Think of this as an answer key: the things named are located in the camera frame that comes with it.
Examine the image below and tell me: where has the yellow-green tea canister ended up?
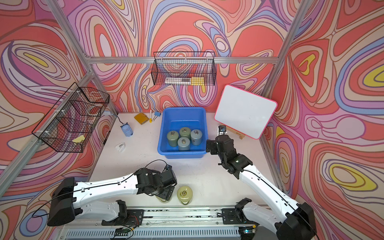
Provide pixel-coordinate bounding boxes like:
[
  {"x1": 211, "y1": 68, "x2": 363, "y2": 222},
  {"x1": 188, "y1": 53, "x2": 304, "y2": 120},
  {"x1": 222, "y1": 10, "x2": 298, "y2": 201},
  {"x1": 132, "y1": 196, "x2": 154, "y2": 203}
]
[
  {"x1": 177, "y1": 186, "x2": 193, "y2": 205},
  {"x1": 157, "y1": 196, "x2": 169, "y2": 203}
]

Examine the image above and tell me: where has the blue-grey tea canister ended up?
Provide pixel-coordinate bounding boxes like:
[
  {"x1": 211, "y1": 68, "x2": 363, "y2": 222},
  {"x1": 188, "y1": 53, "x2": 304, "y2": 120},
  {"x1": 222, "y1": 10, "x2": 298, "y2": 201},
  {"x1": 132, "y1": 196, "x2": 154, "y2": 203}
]
[{"x1": 178, "y1": 137, "x2": 191, "y2": 151}]

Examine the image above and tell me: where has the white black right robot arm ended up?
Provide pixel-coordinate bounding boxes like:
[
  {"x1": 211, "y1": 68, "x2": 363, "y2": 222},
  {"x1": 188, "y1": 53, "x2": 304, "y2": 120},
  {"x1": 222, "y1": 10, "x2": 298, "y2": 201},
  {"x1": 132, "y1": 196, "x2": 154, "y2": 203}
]
[{"x1": 206, "y1": 135, "x2": 317, "y2": 240}]

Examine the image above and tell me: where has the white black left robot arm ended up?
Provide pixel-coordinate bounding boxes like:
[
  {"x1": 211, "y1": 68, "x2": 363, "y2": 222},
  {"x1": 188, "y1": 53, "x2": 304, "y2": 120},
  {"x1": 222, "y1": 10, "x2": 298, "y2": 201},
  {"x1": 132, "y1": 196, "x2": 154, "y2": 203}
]
[{"x1": 47, "y1": 166, "x2": 177, "y2": 227}]

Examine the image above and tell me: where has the light blue tea canister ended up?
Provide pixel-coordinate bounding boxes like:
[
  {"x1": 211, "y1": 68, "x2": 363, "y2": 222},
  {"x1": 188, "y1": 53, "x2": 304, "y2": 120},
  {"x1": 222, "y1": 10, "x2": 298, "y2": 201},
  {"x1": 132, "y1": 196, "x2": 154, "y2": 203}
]
[{"x1": 190, "y1": 129, "x2": 203, "y2": 146}]

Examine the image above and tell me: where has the green tea canister back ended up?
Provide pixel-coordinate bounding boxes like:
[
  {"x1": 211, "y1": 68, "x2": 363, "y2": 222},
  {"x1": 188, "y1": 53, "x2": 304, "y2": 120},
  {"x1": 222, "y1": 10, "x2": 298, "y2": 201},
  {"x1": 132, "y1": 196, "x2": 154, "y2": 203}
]
[{"x1": 179, "y1": 127, "x2": 191, "y2": 139}]

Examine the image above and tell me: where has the green tea canister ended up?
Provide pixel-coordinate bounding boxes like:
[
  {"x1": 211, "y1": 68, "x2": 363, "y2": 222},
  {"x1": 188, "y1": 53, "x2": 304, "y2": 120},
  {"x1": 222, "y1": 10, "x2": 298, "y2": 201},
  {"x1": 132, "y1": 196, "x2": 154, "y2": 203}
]
[
  {"x1": 167, "y1": 131, "x2": 179, "y2": 147},
  {"x1": 179, "y1": 127, "x2": 191, "y2": 139}
]

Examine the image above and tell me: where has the blue plastic basket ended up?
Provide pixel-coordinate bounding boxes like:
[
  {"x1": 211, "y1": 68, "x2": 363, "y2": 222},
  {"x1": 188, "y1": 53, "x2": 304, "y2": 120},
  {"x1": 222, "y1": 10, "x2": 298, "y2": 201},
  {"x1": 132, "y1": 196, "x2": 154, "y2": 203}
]
[{"x1": 158, "y1": 107, "x2": 208, "y2": 159}]

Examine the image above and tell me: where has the green tea canister left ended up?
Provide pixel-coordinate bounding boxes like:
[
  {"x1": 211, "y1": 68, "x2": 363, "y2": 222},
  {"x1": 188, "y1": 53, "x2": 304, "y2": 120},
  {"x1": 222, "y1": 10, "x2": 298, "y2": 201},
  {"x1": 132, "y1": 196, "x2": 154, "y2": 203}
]
[{"x1": 167, "y1": 131, "x2": 179, "y2": 147}]

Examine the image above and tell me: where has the yellow block in basket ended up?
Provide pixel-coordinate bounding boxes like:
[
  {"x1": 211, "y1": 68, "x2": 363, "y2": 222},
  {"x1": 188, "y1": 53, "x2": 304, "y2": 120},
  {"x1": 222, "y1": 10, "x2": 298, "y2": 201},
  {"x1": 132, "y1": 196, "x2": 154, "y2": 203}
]
[{"x1": 191, "y1": 77, "x2": 205, "y2": 86}]

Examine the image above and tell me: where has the yellow sponge in basket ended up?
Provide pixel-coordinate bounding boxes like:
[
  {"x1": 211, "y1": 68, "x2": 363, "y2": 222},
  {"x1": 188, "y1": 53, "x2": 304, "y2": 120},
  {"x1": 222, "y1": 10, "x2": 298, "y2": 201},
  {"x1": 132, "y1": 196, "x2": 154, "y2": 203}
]
[{"x1": 72, "y1": 135, "x2": 86, "y2": 144}]

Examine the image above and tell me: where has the wooden whiteboard stand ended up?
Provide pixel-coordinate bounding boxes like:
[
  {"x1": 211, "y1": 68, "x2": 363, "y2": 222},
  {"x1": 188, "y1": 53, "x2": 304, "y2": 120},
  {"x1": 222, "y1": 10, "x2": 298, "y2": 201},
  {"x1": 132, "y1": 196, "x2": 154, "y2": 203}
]
[{"x1": 227, "y1": 126, "x2": 246, "y2": 140}]

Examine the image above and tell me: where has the pink framed whiteboard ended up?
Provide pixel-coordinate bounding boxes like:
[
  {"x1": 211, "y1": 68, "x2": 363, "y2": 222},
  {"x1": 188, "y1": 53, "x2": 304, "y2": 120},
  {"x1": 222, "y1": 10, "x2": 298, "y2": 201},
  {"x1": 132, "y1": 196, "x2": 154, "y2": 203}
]
[{"x1": 215, "y1": 85, "x2": 278, "y2": 140}]

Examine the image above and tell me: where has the small white tag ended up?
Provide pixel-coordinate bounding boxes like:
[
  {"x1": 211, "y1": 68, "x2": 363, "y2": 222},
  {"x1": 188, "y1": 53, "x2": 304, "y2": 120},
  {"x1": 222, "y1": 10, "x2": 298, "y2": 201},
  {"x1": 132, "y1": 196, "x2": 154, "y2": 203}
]
[{"x1": 116, "y1": 143, "x2": 126, "y2": 153}]

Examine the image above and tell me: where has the small blue mouse device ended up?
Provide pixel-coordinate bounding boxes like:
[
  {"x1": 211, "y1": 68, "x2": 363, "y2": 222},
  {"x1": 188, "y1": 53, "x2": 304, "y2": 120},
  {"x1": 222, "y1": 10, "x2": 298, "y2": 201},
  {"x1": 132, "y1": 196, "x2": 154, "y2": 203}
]
[{"x1": 121, "y1": 123, "x2": 134, "y2": 137}]

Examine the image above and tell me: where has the green circuit board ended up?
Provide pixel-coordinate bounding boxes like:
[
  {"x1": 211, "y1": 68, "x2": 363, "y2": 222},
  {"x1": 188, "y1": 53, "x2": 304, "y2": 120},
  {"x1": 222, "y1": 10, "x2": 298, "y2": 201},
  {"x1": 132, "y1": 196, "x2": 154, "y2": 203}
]
[{"x1": 114, "y1": 227, "x2": 134, "y2": 237}]

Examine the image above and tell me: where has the small blue clip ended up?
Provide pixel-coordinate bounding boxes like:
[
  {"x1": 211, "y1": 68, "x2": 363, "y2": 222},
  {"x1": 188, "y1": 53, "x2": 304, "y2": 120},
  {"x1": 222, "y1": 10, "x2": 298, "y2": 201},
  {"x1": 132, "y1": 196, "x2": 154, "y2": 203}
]
[{"x1": 153, "y1": 112, "x2": 161, "y2": 121}]

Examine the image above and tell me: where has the yellow sticky note pad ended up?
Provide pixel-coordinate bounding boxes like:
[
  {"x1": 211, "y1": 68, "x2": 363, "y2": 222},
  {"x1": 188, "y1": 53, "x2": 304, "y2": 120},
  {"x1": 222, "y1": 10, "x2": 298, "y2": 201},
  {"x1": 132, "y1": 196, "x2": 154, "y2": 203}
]
[{"x1": 134, "y1": 113, "x2": 150, "y2": 125}]

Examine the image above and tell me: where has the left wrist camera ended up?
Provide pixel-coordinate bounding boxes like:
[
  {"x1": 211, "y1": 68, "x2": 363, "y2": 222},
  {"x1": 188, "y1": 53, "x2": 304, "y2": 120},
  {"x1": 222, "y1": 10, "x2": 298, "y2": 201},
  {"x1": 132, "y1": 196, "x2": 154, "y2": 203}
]
[{"x1": 160, "y1": 165, "x2": 178, "y2": 188}]

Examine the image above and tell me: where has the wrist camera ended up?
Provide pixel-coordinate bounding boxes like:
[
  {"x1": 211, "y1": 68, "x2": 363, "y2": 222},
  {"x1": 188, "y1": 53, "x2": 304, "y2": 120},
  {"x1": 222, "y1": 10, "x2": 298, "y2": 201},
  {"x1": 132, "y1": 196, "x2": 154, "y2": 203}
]
[
  {"x1": 218, "y1": 125, "x2": 227, "y2": 137},
  {"x1": 160, "y1": 165, "x2": 178, "y2": 188}
]

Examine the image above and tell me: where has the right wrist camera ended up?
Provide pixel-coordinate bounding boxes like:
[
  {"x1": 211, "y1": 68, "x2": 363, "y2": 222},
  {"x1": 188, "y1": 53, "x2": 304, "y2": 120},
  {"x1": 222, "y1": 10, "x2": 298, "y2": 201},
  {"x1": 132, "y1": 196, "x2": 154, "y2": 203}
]
[{"x1": 218, "y1": 125, "x2": 227, "y2": 137}]

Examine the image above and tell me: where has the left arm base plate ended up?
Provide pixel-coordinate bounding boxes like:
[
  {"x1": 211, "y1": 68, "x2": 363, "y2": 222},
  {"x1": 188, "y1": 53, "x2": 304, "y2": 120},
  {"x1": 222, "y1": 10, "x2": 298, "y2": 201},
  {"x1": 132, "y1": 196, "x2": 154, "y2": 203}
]
[{"x1": 102, "y1": 209, "x2": 144, "y2": 228}]

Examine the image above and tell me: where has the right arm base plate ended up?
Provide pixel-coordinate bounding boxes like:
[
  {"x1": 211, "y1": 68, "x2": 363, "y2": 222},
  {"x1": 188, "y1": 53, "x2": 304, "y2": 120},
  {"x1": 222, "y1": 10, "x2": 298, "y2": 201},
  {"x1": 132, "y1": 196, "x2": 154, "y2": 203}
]
[{"x1": 219, "y1": 208, "x2": 258, "y2": 225}]

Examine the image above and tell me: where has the black wire basket back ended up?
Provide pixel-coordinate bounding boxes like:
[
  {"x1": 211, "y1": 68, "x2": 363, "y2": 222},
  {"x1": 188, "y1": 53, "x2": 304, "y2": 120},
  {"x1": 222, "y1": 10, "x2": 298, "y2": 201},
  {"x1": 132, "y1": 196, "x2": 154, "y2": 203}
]
[{"x1": 151, "y1": 51, "x2": 217, "y2": 86}]

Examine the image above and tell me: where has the black wire basket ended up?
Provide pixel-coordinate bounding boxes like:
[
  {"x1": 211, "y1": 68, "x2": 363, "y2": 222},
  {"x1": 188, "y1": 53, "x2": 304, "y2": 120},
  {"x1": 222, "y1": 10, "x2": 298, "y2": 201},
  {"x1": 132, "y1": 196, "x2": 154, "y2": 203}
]
[
  {"x1": 151, "y1": 51, "x2": 217, "y2": 86},
  {"x1": 32, "y1": 83, "x2": 110, "y2": 153}
]

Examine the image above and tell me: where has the black wire basket left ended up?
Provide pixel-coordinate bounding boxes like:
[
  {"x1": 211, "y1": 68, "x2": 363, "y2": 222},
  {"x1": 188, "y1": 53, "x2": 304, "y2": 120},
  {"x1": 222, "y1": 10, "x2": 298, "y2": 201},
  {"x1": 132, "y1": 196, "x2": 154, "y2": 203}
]
[{"x1": 32, "y1": 83, "x2": 110, "y2": 153}]

